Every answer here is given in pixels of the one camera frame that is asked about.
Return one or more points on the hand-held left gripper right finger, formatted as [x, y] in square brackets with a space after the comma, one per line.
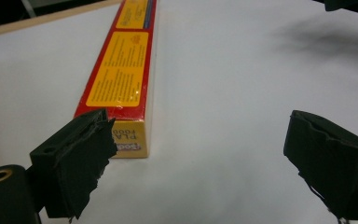
[332, 165]

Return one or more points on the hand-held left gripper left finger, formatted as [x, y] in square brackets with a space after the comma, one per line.
[74, 161]

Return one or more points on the long red and yellow box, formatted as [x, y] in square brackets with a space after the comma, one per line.
[125, 71]

